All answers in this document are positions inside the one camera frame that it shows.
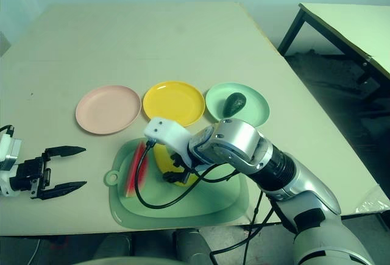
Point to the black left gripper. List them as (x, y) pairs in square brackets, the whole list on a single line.
[(29, 175)]

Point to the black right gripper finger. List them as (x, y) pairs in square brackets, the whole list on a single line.
[(177, 160), (175, 177)]

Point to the yellow toy banana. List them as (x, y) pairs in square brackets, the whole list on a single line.
[(161, 158)]

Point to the toy watermelon slice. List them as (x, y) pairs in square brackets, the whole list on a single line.
[(134, 173)]

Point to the dark green toy avocado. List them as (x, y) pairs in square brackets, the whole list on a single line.
[(233, 103)]

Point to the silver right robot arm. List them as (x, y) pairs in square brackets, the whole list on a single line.
[(243, 143)]

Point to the translucent green cutting board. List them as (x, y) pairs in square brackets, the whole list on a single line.
[(182, 224)]

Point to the yellow plastic plate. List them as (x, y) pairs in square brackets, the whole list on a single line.
[(173, 102)]

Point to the grey robot right leg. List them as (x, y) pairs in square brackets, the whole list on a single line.
[(192, 246)]

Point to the pink plastic plate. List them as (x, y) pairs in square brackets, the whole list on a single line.
[(108, 109)]

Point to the mint green plastic plate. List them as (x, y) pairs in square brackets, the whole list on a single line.
[(256, 106)]

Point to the clear plastic bag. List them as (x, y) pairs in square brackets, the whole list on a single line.
[(374, 201)]

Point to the side table with black legs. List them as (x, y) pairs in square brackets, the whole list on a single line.
[(350, 27)]

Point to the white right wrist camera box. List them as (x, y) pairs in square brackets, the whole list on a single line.
[(164, 131)]

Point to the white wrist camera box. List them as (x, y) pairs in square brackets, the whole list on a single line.
[(164, 131), (10, 152)]

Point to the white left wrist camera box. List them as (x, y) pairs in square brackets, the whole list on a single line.
[(10, 152)]

